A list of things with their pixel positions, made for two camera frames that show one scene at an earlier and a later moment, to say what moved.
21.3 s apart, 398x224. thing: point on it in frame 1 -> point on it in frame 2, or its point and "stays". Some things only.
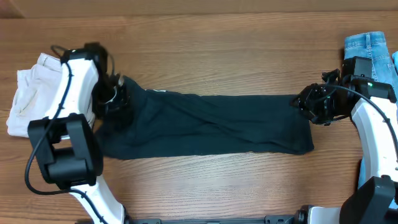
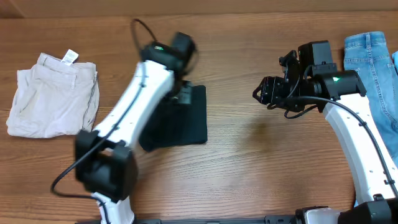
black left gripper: x=101 y=109 -> x=186 y=98
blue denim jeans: x=373 y=45 stays
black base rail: x=298 y=218 stays
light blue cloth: x=394 y=56 stays
